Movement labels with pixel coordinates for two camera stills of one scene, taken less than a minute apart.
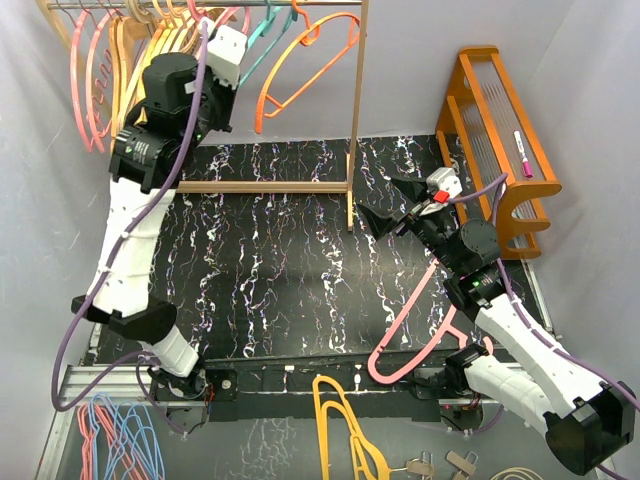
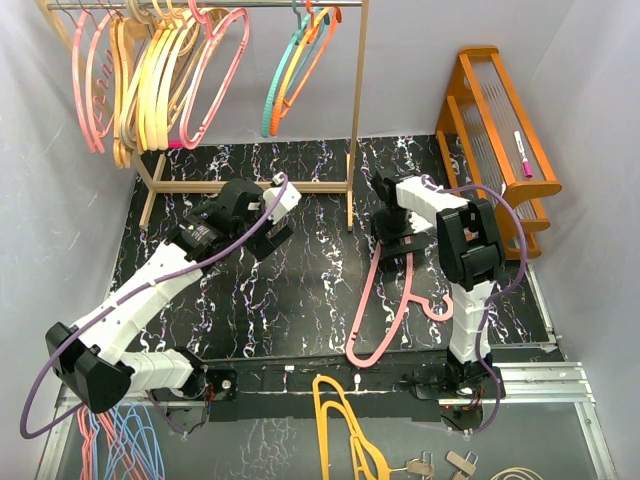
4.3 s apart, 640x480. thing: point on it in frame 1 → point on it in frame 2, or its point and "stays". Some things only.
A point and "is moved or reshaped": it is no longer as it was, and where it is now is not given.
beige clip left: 422,467 stays
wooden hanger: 121,30 stays
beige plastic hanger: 182,18 is moved or reshaped
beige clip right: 462,462 stays
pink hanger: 399,372 → 400,316
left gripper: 223,74 → 262,244
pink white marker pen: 527,166 stays
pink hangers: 92,112 stays
